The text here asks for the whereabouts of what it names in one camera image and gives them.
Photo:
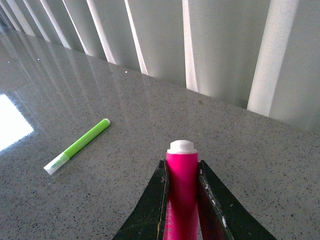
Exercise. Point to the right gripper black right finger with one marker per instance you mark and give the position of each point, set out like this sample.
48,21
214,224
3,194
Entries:
221,215

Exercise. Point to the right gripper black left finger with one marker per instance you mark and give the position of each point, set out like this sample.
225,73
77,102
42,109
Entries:
147,220

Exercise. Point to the pink highlighter pen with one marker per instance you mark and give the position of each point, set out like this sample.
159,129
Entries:
181,221

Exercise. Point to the green highlighter pen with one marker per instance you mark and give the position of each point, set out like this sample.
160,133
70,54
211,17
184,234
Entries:
77,146

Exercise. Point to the white pleated curtain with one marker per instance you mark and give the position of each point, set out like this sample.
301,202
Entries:
261,55

